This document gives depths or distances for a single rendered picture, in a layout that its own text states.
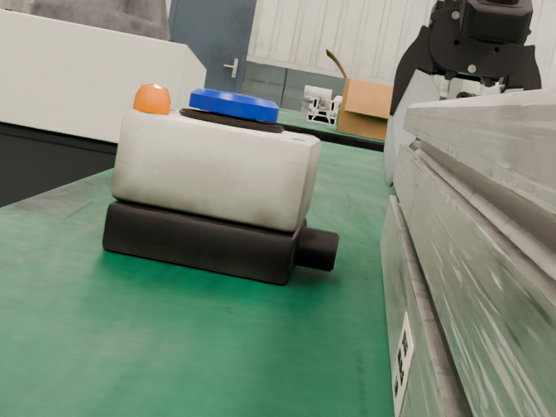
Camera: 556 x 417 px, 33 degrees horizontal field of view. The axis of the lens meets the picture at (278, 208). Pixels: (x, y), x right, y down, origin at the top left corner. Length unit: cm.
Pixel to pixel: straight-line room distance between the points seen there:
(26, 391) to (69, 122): 74
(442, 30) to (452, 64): 3
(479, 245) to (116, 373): 12
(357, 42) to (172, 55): 1059
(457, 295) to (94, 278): 20
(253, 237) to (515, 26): 32
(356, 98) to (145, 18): 164
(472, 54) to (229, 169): 38
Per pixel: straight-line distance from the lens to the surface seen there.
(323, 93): 387
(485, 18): 65
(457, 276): 17
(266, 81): 1145
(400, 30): 1153
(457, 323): 16
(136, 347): 27
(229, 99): 40
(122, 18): 100
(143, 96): 39
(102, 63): 95
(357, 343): 32
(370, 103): 262
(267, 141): 38
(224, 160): 39
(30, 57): 97
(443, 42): 74
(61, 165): 98
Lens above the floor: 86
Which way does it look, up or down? 7 degrees down
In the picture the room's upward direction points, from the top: 10 degrees clockwise
